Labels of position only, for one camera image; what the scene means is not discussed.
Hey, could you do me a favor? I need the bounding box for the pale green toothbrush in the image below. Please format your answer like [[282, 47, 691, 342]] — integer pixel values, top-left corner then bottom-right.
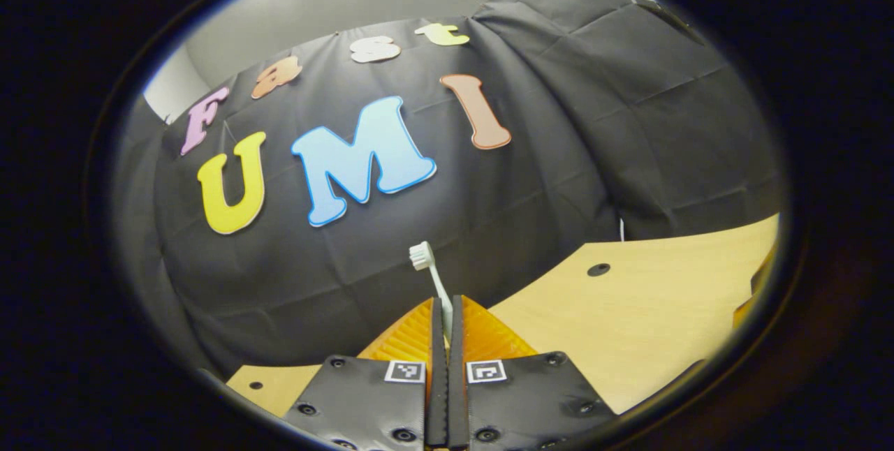
[[409, 242, 455, 343]]

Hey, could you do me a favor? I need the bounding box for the wooden desktop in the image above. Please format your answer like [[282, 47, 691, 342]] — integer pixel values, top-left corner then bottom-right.
[[227, 214, 779, 418]]

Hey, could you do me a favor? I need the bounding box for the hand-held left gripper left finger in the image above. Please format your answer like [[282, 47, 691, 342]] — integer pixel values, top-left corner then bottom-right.
[[283, 296, 449, 450]]

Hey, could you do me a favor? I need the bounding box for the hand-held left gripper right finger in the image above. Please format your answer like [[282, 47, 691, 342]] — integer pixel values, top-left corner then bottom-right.
[[448, 295, 617, 450]]

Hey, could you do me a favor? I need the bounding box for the black backdrop cloth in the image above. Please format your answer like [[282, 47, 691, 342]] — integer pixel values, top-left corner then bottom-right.
[[112, 0, 786, 382]]

